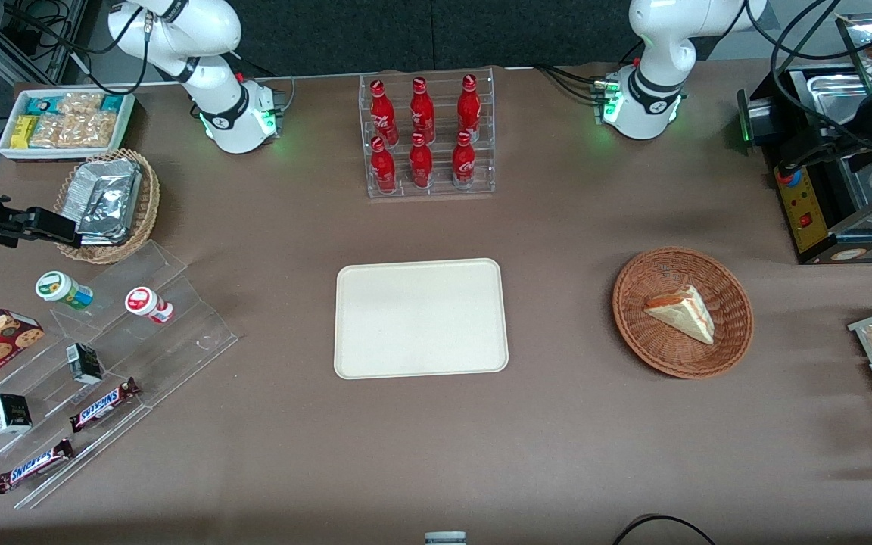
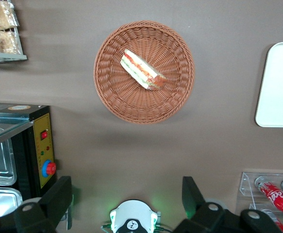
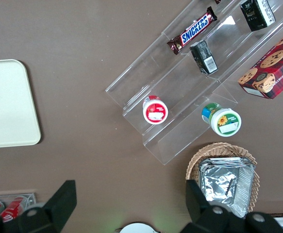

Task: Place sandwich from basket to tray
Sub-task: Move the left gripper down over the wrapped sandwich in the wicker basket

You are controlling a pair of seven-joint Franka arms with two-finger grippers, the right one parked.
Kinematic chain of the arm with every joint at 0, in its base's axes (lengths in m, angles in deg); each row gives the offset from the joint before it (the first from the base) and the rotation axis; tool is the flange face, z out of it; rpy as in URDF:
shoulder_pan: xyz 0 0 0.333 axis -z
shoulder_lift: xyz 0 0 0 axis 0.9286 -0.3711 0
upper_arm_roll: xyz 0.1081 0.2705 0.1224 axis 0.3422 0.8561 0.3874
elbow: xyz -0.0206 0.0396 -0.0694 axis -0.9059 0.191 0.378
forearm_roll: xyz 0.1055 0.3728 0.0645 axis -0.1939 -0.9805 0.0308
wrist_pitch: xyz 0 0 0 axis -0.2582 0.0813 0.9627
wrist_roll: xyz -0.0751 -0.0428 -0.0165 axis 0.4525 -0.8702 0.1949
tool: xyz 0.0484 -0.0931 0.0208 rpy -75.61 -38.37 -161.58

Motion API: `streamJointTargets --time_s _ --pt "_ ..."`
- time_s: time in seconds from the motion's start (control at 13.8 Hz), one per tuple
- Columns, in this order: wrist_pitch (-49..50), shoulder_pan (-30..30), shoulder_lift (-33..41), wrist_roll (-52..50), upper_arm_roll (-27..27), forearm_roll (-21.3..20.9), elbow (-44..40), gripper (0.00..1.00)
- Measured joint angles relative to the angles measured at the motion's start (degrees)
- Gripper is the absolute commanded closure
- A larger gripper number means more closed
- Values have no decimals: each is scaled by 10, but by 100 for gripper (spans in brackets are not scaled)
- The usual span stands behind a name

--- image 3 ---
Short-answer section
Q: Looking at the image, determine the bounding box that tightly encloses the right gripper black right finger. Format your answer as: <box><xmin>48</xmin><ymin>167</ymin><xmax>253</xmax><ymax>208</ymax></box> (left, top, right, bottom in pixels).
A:
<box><xmin>180</xmin><ymin>179</ymin><xmax>283</xmax><ymax>233</ymax></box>

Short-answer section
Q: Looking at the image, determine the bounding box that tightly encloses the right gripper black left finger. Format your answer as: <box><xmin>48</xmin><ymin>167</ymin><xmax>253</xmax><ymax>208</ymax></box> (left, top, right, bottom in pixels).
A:
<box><xmin>0</xmin><ymin>179</ymin><xmax>78</xmax><ymax>233</ymax></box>

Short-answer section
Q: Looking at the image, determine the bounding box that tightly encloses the green lidded small jar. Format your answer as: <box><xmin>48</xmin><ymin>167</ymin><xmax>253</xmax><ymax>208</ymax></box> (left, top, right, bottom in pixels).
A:
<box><xmin>201</xmin><ymin>102</ymin><xmax>242</xmax><ymax>137</ymax></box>

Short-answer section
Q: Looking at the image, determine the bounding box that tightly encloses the brown Snickers chocolate bar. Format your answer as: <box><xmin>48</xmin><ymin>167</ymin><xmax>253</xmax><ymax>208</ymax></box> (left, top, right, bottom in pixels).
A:
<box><xmin>166</xmin><ymin>6</ymin><xmax>218</xmax><ymax>56</ymax></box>

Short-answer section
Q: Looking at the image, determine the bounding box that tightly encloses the clear acrylic stepped display stand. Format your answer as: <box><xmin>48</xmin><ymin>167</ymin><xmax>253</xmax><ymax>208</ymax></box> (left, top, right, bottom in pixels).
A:
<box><xmin>104</xmin><ymin>0</ymin><xmax>283</xmax><ymax>166</ymax></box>

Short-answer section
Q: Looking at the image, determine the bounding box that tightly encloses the clear acrylic bottle rack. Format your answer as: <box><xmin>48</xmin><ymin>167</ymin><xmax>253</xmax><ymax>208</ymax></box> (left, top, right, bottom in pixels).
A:
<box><xmin>0</xmin><ymin>193</ymin><xmax>37</xmax><ymax>219</ymax></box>

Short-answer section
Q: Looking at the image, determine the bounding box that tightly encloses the red lidded small jar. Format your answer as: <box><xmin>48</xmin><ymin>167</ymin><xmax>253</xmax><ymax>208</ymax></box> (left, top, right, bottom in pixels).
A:
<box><xmin>142</xmin><ymin>95</ymin><xmax>169</xmax><ymax>125</ymax></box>

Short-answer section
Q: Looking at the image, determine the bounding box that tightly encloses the red tartan cookie box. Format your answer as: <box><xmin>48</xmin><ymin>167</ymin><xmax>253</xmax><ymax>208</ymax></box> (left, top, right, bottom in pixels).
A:
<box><xmin>237</xmin><ymin>24</ymin><xmax>283</xmax><ymax>100</ymax></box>

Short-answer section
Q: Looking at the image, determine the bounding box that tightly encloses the small black drink carton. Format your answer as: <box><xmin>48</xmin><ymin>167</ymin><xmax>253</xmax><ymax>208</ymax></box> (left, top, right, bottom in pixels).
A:
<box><xmin>189</xmin><ymin>40</ymin><xmax>219</xmax><ymax>75</ymax></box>
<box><xmin>239</xmin><ymin>0</ymin><xmax>277</xmax><ymax>33</ymax></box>

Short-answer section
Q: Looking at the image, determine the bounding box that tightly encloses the light tan wicker basket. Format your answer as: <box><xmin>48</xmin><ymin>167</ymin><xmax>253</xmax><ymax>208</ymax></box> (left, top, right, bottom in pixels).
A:
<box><xmin>185</xmin><ymin>142</ymin><xmax>260</xmax><ymax>215</ymax></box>

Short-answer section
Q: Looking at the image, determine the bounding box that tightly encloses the silver foil tray stack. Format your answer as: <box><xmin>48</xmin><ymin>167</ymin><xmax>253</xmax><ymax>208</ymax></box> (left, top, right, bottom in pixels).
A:
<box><xmin>198</xmin><ymin>157</ymin><xmax>256</xmax><ymax>219</ymax></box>

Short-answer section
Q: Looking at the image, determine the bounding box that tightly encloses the cream rectangular serving tray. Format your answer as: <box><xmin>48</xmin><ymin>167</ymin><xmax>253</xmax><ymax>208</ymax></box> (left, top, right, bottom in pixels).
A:
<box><xmin>0</xmin><ymin>59</ymin><xmax>42</xmax><ymax>149</ymax></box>

